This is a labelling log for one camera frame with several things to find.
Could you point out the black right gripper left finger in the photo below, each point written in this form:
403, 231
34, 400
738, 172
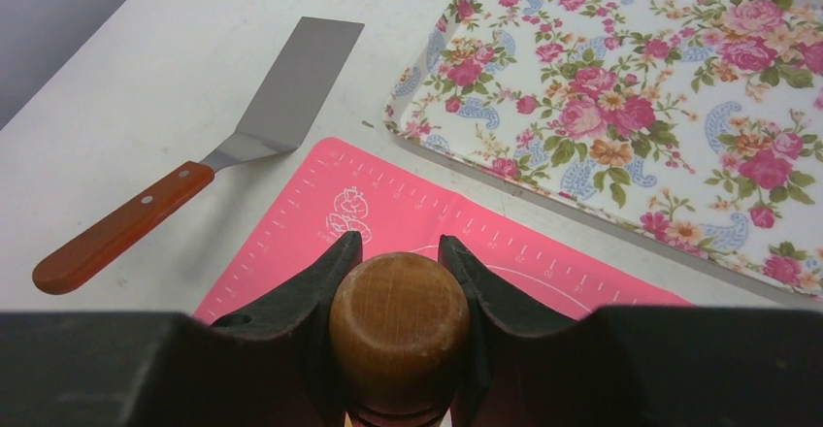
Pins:
267, 363

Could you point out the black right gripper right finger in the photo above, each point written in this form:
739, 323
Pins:
630, 365

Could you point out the wooden rolling pin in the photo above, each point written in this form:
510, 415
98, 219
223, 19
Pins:
399, 328

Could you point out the pink silicone baking mat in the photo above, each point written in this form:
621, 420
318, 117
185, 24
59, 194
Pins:
340, 188

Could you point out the floral rectangular tray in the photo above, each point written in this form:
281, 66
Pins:
697, 123

